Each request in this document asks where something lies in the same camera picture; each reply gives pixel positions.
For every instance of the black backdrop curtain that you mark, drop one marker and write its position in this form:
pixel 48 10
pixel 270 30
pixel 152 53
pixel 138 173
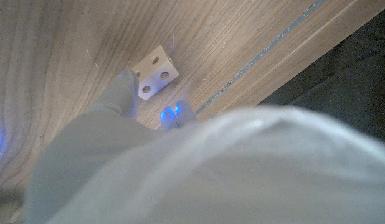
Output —
pixel 351 87

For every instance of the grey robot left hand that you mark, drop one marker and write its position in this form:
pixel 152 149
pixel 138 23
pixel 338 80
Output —
pixel 211 174

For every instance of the wooden block with holes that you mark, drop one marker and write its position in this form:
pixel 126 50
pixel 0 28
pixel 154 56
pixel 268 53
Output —
pixel 158 71

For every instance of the grey tape outline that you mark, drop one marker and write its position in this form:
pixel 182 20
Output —
pixel 258 56

